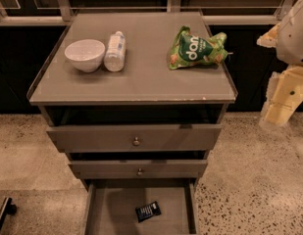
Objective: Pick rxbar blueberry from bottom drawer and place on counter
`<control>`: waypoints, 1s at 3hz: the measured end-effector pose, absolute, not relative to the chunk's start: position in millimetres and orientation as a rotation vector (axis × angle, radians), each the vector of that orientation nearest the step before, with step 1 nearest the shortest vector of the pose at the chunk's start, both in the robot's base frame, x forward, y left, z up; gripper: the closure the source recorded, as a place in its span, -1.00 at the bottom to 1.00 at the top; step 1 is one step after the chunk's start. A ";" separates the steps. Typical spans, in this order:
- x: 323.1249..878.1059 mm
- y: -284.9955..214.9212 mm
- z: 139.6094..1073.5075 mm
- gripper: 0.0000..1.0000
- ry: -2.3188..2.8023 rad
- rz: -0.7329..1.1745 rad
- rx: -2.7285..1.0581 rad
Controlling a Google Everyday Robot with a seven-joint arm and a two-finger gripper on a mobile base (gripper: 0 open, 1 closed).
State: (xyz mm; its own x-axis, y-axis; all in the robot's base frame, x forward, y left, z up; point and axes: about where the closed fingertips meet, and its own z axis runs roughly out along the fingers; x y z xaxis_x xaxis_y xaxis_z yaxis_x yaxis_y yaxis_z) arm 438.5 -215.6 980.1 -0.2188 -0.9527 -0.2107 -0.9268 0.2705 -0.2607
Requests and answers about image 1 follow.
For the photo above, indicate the grey top drawer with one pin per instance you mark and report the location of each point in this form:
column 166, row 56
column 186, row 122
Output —
column 134, row 138

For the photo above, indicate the grey drawer cabinet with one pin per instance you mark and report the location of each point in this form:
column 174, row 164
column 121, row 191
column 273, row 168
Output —
column 144, row 92

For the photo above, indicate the green snack bag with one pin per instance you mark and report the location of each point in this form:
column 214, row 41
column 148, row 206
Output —
column 190, row 50

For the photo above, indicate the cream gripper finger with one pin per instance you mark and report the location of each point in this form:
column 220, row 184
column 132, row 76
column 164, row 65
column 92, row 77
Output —
column 284, row 95
column 269, row 39

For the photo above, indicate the dark blue rxbar wrapper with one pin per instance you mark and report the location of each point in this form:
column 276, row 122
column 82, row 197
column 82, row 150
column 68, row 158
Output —
column 148, row 211

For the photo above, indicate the black object at floor edge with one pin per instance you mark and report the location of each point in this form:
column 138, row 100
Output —
column 7, row 208

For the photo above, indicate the grey drawer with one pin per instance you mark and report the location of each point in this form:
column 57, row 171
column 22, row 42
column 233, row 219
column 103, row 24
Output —
column 111, row 204
column 134, row 138
column 138, row 169

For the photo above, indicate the white ceramic bowl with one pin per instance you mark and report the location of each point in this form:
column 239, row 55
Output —
column 86, row 54

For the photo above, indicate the clear plastic water bottle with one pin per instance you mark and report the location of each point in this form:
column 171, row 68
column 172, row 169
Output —
column 114, row 59

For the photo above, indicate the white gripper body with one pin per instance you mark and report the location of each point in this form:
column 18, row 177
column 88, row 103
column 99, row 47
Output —
column 293, row 39

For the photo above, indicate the metal railing frame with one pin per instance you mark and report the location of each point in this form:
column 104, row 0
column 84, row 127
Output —
column 214, row 12

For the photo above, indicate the grey bottom drawer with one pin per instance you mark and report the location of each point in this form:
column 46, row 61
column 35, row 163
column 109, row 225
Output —
column 111, row 204

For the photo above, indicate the grey middle drawer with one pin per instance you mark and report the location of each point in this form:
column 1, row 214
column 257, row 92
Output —
column 138, row 169

